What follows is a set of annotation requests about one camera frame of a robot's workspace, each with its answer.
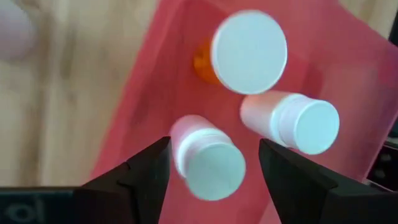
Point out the orange pill bottle white cap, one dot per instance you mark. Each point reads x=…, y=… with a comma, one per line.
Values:
x=248, y=51

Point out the wide white pill bottle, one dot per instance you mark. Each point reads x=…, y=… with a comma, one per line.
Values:
x=12, y=31

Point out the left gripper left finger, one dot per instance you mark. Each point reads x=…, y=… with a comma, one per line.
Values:
x=136, y=186

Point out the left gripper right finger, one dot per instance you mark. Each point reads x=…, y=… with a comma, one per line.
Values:
x=298, y=193

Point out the black aluminium table frame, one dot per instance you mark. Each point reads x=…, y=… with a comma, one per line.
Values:
x=385, y=168

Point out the red translucent plastic basket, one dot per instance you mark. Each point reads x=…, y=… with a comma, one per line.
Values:
x=155, y=93

